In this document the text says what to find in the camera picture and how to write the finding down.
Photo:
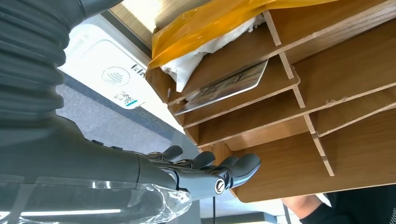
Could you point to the room key card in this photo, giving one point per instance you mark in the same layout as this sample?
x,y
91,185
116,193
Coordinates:
x,y
229,86

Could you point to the white card reader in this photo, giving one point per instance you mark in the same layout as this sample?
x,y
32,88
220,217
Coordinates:
x,y
102,61

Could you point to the brown divider box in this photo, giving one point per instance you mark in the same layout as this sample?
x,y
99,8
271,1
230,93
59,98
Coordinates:
x,y
340,77

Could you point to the yellow plastic film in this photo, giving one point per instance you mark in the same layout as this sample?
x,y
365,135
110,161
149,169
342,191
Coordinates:
x,y
201,28

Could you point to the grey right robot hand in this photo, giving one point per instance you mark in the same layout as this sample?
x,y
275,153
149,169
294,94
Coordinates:
x,y
92,167

